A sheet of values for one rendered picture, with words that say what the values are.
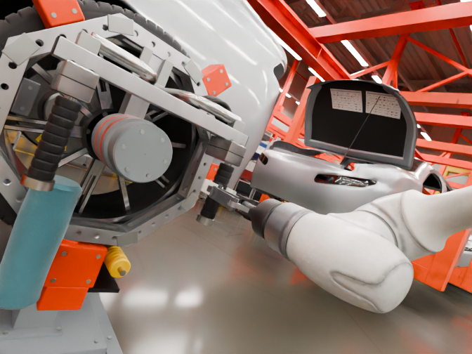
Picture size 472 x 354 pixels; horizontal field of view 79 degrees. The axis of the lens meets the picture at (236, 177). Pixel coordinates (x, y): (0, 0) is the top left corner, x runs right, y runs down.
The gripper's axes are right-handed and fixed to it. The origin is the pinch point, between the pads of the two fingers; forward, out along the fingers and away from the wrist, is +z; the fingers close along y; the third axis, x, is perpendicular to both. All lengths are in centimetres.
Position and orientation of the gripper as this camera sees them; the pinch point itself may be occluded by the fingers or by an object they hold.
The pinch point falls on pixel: (218, 190)
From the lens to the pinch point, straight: 67.1
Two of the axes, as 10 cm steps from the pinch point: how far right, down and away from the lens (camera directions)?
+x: 3.8, -9.3, -0.2
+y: 7.1, 2.8, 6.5
